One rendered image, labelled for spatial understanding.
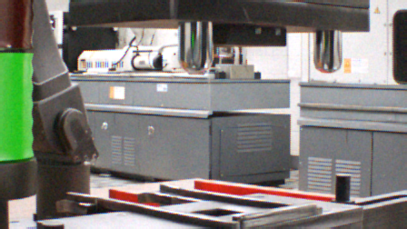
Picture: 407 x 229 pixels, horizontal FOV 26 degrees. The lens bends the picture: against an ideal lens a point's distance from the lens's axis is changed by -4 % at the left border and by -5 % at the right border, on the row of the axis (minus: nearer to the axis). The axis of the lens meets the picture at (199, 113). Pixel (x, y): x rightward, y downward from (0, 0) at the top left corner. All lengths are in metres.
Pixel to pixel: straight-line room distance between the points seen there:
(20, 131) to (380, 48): 5.93
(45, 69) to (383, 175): 5.33
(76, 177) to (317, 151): 5.66
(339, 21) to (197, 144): 7.01
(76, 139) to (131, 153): 7.41
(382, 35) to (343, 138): 0.81
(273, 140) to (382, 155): 1.99
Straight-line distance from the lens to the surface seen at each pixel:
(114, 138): 8.55
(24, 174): 0.28
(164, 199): 0.67
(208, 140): 7.46
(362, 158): 6.29
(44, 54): 0.93
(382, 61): 6.17
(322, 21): 0.57
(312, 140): 6.60
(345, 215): 0.60
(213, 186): 0.93
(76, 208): 0.62
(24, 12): 0.28
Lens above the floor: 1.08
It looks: 3 degrees down
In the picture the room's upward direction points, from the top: straight up
